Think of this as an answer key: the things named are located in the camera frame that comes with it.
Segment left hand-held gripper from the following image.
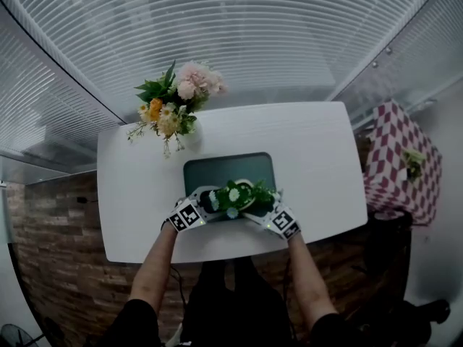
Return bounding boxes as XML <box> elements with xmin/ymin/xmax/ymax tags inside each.
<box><xmin>166</xmin><ymin>185</ymin><xmax>220</xmax><ymax>234</ymax></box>

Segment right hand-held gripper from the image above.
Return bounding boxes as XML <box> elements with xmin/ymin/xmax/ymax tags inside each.
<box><xmin>244</xmin><ymin>200</ymin><xmax>302</xmax><ymax>241</ymax></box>

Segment green potted flower white daisies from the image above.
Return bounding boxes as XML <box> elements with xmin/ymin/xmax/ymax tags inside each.
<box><xmin>208</xmin><ymin>178</ymin><xmax>281</xmax><ymax>220</ymax></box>

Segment dark green tray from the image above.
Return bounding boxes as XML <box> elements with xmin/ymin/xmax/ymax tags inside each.
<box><xmin>182</xmin><ymin>152</ymin><xmax>278</xmax><ymax>224</ymax></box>

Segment person's right forearm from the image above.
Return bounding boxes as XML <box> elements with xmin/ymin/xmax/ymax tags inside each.
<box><xmin>286</xmin><ymin>232</ymin><xmax>339</xmax><ymax>332</ymax></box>

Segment person's left forearm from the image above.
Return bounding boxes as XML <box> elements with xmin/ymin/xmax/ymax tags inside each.
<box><xmin>128</xmin><ymin>221</ymin><xmax>179</xmax><ymax>316</ymax></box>

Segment pink and yellow flower bouquet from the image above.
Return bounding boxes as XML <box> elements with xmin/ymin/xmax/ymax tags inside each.
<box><xmin>126</xmin><ymin>59</ymin><xmax>229</xmax><ymax>159</ymax></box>

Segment person's legs dark trousers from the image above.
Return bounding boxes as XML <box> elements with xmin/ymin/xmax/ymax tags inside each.
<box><xmin>179</xmin><ymin>257</ymin><xmax>294</xmax><ymax>347</ymax></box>

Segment black chair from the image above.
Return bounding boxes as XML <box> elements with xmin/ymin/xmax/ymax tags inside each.
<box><xmin>356</xmin><ymin>211</ymin><xmax>451</xmax><ymax>343</ymax></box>

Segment pink checkered cloth table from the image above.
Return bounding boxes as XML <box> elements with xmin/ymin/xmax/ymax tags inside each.
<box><xmin>362</xmin><ymin>100</ymin><xmax>443</xmax><ymax>227</ymax></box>

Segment small green plant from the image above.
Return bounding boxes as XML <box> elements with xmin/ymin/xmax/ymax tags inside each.
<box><xmin>402</xmin><ymin>148</ymin><xmax>427</xmax><ymax>182</ymax></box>

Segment white window blinds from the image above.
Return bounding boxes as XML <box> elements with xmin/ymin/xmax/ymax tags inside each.
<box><xmin>0</xmin><ymin>0</ymin><xmax>463</xmax><ymax>186</ymax></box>

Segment black fan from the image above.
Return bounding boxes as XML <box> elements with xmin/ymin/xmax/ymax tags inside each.
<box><xmin>0</xmin><ymin>322</ymin><xmax>37</xmax><ymax>347</ymax></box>

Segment black cable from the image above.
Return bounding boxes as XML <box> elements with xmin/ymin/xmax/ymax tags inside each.
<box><xmin>169</xmin><ymin>264</ymin><xmax>189</xmax><ymax>309</ymax></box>

